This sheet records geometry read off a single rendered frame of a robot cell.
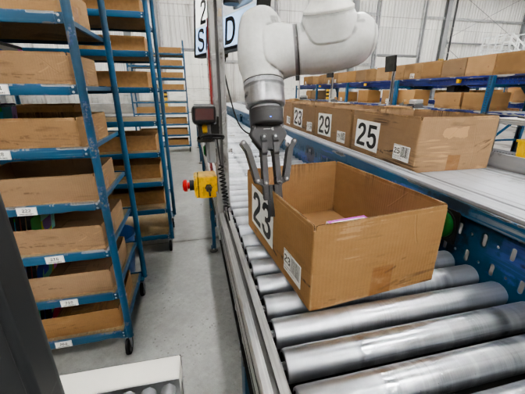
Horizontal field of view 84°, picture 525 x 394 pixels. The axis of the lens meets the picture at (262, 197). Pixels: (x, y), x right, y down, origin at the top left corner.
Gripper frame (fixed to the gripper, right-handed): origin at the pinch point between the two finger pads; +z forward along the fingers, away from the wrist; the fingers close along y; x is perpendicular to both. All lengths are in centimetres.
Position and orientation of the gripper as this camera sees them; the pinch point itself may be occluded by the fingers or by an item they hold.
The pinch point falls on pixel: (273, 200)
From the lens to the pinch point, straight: 65.2
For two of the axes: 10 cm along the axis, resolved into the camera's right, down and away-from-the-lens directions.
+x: 2.1, -0.1, -9.8
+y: -9.7, 0.8, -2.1
